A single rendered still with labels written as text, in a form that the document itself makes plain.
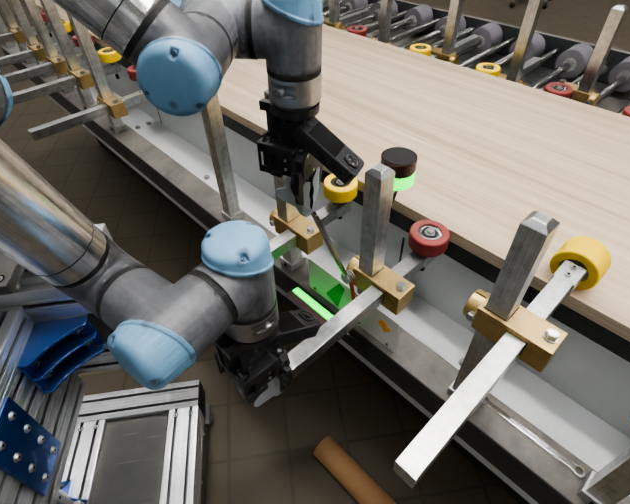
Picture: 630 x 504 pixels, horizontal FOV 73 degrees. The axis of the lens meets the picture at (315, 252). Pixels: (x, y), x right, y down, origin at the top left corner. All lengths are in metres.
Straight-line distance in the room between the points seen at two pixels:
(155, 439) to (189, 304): 1.05
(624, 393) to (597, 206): 0.38
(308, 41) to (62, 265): 0.38
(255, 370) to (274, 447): 1.00
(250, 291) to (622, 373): 0.73
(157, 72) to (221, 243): 0.18
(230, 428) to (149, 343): 1.24
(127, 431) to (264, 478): 0.46
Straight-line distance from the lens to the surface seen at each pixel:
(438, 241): 0.87
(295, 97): 0.61
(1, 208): 0.43
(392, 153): 0.73
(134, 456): 1.47
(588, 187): 1.15
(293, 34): 0.58
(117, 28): 0.49
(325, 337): 0.75
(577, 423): 1.07
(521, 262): 0.61
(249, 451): 1.61
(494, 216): 0.97
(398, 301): 0.81
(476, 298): 0.70
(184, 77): 0.46
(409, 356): 0.94
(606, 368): 0.99
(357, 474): 1.48
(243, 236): 0.47
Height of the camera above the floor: 1.49
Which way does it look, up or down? 45 degrees down
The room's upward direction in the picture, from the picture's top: 2 degrees counter-clockwise
